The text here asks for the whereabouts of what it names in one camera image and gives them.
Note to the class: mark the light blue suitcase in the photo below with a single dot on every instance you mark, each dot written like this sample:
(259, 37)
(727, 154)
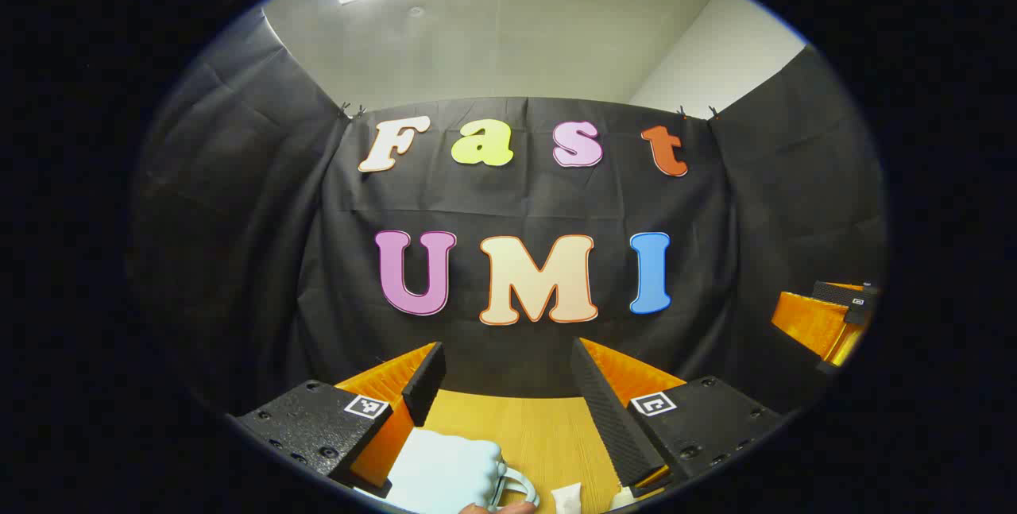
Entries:
(441, 470)

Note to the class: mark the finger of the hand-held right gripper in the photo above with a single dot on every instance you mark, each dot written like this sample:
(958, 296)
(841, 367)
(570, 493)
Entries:
(834, 291)

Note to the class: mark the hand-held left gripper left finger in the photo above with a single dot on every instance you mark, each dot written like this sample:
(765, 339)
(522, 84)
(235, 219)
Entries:
(425, 387)

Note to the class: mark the white squeeze tube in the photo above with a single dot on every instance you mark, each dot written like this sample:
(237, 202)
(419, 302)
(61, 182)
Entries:
(566, 498)

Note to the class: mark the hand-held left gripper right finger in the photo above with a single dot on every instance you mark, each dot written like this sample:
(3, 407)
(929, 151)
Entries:
(608, 419)

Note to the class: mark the white pump bottle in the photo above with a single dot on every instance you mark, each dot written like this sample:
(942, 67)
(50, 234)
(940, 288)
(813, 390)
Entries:
(622, 500)

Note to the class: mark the black backdrop cloth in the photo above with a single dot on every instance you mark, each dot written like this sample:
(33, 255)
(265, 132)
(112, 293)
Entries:
(516, 204)

